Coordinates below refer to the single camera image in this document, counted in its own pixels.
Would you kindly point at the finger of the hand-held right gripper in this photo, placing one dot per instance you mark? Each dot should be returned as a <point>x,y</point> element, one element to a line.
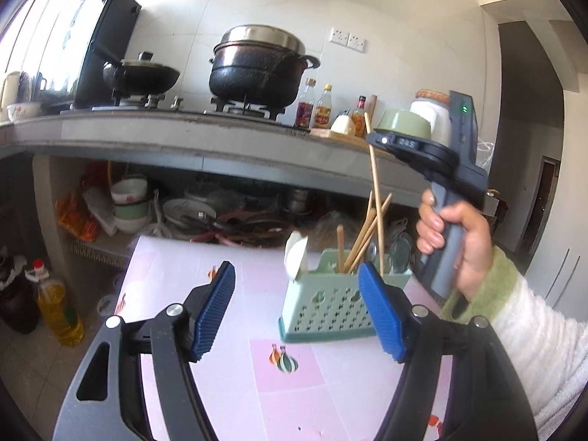
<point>413,147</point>

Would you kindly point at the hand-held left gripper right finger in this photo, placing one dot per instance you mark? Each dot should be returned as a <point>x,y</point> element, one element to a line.
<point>381,312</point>

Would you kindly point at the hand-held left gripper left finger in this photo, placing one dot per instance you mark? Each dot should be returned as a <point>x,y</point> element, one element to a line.
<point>213,312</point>

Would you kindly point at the mint green utensil holder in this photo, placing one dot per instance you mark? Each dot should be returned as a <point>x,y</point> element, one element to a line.
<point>321,303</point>

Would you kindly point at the person's right forearm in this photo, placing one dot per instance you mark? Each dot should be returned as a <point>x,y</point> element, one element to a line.
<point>537,344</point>

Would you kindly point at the person's right hand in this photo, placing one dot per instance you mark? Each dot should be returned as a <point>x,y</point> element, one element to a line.
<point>475,248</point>

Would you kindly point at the green enamel basin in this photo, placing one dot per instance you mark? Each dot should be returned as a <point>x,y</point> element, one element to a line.
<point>404,121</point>

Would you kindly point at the white jar with woven lid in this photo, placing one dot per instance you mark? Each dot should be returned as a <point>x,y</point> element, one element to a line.
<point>436,115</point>

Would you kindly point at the wooden rolling pin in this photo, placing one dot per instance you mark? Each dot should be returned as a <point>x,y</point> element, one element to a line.
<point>372,108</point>

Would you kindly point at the small red-capped sauce bottle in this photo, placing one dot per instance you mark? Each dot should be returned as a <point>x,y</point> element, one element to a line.
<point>358,110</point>

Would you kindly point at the small white cup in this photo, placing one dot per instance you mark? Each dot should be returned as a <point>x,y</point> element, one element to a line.
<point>342,125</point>

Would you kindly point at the crumpled clear plastic bag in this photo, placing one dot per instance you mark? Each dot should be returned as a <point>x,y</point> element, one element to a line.
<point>335,232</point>

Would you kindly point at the pink plastic basin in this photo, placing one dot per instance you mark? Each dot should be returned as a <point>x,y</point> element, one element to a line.
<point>262,232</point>

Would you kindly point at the yellow-capped sauce bottle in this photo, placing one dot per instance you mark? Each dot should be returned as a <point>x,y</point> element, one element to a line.
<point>323,110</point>

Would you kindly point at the white ceramic spoon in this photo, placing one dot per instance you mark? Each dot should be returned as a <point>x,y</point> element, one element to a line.
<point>292,243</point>

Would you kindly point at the stack of white plates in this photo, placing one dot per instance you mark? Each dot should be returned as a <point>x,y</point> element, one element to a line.
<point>186,211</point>

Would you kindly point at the tied plastic bag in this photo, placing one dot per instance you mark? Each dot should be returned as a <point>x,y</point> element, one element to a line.
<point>158,220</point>

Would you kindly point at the clear sauce bottle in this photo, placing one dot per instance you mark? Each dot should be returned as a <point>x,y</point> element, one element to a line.
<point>304,108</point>

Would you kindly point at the plain white bowl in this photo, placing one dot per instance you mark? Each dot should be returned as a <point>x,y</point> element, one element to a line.
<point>131,225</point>

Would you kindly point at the green bowl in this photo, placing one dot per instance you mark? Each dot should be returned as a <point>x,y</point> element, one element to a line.
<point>132,210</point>

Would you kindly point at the small metal pot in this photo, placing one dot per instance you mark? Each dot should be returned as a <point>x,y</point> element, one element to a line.
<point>294,200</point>

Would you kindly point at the white bowl with red pattern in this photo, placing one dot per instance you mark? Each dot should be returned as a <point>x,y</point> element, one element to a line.
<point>130,190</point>

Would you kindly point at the white paper packet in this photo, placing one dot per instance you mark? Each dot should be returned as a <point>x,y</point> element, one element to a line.
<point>101,211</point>

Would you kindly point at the yellow cooking oil bottle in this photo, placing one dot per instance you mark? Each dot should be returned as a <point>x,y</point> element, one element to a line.
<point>57,308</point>

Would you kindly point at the orange snack packet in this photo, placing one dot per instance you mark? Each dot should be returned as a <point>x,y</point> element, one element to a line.
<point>76,218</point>

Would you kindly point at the large black stock pot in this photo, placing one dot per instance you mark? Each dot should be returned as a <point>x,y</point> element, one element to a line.
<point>257,69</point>

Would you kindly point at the dark liquid bottle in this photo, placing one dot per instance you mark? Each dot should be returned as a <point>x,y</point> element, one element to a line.
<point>16,298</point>

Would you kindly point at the gas stove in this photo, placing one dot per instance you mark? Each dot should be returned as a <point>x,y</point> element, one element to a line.
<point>183,109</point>

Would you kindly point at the black wok with lid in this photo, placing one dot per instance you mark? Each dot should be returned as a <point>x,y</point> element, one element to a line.
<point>142,76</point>

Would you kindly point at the white patterned bowl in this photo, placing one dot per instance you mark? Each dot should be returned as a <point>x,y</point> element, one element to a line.
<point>25,111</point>

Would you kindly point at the white wall socket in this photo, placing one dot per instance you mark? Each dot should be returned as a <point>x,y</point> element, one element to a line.
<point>338,36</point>
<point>357,42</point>

